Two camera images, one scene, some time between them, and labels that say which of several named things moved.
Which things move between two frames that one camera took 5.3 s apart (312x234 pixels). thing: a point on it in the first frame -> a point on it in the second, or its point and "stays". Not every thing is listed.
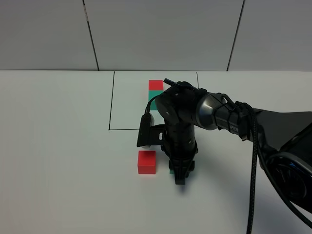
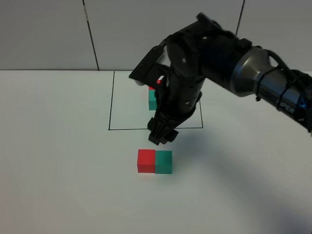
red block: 146,162 stays
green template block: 151,94 stays
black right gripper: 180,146 -> 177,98
